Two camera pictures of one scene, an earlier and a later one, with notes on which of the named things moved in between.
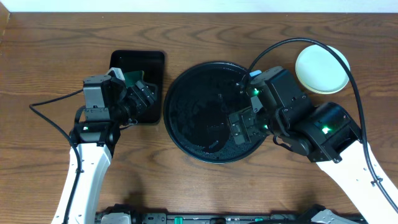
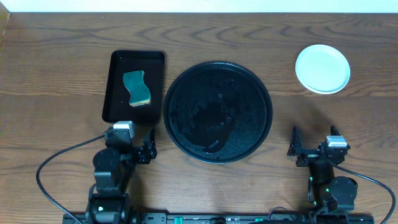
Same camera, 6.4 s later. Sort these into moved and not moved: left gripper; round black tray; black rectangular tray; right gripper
Moved: left gripper; right gripper
Not moved: black rectangular tray; round black tray
